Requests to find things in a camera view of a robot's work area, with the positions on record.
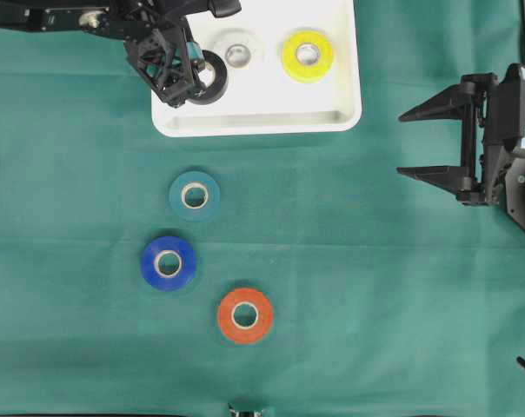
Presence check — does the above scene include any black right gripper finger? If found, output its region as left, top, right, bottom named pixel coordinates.
left=398, top=73, right=499, bottom=122
left=396, top=165, right=488, bottom=206

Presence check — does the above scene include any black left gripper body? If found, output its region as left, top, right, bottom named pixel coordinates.
left=110, top=1, right=193, bottom=42

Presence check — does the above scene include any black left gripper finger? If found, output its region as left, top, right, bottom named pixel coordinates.
left=124, top=27, right=207, bottom=107

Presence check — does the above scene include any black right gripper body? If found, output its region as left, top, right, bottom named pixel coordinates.
left=460, top=63, right=525, bottom=231

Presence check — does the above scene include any black tape roll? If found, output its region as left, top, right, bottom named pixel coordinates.
left=187, top=50, right=228, bottom=105

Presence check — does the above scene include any white tape roll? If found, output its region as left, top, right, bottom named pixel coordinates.
left=209, top=28, right=265, bottom=75

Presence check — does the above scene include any yellow tape roll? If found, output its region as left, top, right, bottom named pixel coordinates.
left=281, top=30, right=334, bottom=83

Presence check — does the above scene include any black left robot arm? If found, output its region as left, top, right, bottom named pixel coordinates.
left=0, top=1, right=210, bottom=108

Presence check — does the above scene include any white plastic case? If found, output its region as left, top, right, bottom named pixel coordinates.
left=151, top=1, right=362, bottom=137

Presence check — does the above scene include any teal tape roll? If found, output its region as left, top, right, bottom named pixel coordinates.
left=169, top=171, right=221, bottom=222

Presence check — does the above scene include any blue tape roll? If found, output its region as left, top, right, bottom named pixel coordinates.
left=141, top=236, right=196, bottom=292

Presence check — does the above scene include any red tape roll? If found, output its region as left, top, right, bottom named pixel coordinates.
left=216, top=288, right=274, bottom=345

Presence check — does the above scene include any green table cloth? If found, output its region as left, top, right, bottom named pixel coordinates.
left=0, top=1, right=525, bottom=416

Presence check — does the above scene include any metal object bottom edge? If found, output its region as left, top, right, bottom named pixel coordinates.
left=228, top=403, right=275, bottom=417

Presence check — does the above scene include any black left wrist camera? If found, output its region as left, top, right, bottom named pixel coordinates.
left=181, top=0, right=242, bottom=18

